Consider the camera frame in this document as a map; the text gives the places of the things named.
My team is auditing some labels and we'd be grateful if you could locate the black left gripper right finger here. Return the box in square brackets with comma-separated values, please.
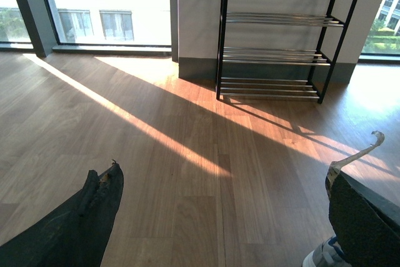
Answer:
[325, 131, 399, 266]

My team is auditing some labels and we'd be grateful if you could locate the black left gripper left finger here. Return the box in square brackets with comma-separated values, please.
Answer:
[1, 161, 124, 266]

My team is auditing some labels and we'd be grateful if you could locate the grey sneaker arm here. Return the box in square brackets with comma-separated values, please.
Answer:
[302, 236, 351, 267]

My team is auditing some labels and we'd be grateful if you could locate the black metal shoe rack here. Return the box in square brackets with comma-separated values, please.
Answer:
[216, 0, 358, 103]

